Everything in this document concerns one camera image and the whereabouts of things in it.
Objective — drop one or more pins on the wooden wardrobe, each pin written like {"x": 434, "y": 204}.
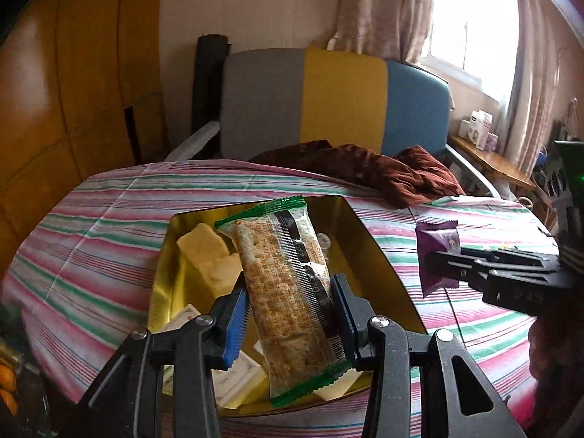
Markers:
{"x": 68, "y": 77}

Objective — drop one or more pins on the yellow sponge block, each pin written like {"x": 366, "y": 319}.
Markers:
{"x": 205, "y": 246}

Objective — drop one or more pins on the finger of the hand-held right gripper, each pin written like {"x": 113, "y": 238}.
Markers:
{"x": 511, "y": 259}
{"x": 524, "y": 289}

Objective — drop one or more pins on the gold metal tin box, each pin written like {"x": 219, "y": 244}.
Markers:
{"x": 351, "y": 251}

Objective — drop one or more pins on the person's right forearm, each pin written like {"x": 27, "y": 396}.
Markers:
{"x": 561, "y": 374}

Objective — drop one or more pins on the white box with red print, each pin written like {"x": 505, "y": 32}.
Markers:
{"x": 182, "y": 319}

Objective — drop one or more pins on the orange fruit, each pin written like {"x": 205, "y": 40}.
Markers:
{"x": 5, "y": 372}
{"x": 8, "y": 402}

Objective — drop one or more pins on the pink patterned curtain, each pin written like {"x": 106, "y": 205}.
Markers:
{"x": 378, "y": 9}
{"x": 534, "y": 100}

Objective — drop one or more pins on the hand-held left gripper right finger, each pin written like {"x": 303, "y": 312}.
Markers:
{"x": 349, "y": 324}

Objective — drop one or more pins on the black rolled mat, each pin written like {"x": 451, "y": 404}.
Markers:
{"x": 207, "y": 82}

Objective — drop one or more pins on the striped tablecloth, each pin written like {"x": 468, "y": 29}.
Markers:
{"x": 91, "y": 237}

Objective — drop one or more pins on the cracker packet with green ends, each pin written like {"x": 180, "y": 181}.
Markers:
{"x": 278, "y": 292}

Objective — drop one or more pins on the purple snack packet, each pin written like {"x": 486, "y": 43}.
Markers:
{"x": 435, "y": 239}

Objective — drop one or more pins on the window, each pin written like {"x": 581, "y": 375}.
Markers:
{"x": 470, "y": 23}

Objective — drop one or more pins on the grey yellow blue chair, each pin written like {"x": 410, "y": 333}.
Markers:
{"x": 337, "y": 100}

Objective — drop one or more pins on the white carton box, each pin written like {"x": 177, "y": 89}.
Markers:
{"x": 482, "y": 122}

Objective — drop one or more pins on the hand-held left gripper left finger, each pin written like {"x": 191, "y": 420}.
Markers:
{"x": 235, "y": 324}

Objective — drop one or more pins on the wooden side table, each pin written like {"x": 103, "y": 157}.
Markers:
{"x": 497, "y": 159}

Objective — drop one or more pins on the small purple box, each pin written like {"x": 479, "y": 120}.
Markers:
{"x": 491, "y": 141}

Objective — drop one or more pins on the brown crumpled cloth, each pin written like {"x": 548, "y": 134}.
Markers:
{"x": 388, "y": 173}

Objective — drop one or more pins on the small clear plastic packet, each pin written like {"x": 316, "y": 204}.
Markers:
{"x": 325, "y": 241}

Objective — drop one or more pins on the cream flat packet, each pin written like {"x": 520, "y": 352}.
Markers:
{"x": 337, "y": 385}

